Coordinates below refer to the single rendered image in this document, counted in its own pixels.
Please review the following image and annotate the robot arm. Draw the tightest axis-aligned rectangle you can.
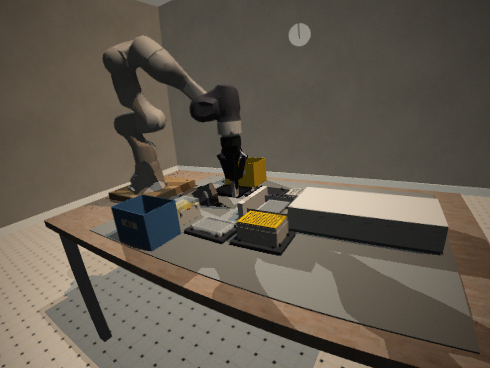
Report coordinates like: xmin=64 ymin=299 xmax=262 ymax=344
xmin=102 ymin=35 xmax=242 ymax=194

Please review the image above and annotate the grey bench mat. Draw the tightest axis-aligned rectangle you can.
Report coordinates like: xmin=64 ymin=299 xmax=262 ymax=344
xmin=90 ymin=194 xmax=480 ymax=354

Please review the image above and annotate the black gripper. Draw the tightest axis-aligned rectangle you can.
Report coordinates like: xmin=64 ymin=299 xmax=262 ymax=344
xmin=217 ymin=136 xmax=248 ymax=198

